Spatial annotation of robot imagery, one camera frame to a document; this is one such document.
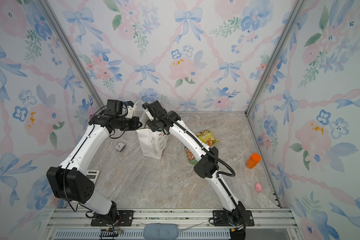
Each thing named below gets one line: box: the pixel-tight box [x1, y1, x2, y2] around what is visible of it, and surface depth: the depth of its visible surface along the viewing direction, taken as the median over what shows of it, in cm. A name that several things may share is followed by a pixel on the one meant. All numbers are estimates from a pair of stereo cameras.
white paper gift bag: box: [135, 111, 169, 160], surface depth 83 cm
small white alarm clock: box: [114, 142, 126, 152], surface depth 100 cm
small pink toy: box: [255, 182, 263, 193], surface depth 84 cm
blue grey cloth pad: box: [143, 223, 179, 240], surface depth 70 cm
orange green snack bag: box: [185, 146, 198, 165], surface depth 97 cm
